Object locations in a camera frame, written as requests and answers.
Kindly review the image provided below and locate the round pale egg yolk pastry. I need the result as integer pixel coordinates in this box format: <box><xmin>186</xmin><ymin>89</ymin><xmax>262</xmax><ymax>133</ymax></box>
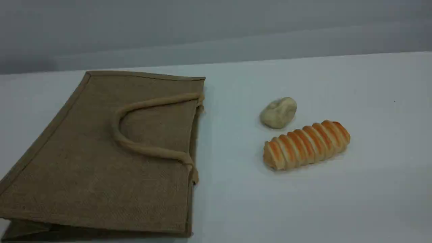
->
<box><xmin>259</xmin><ymin>97</ymin><xmax>298</xmax><ymax>130</ymax></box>

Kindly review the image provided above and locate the brown jute tote bag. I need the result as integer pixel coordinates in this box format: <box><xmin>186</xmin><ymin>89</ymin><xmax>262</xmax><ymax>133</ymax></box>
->
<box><xmin>0</xmin><ymin>70</ymin><xmax>206</xmax><ymax>242</ymax></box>

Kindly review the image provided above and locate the long ridged bread loaf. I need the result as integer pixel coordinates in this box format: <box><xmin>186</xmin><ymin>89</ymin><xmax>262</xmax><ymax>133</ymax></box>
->
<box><xmin>262</xmin><ymin>119</ymin><xmax>351</xmax><ymax>171</ymax></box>

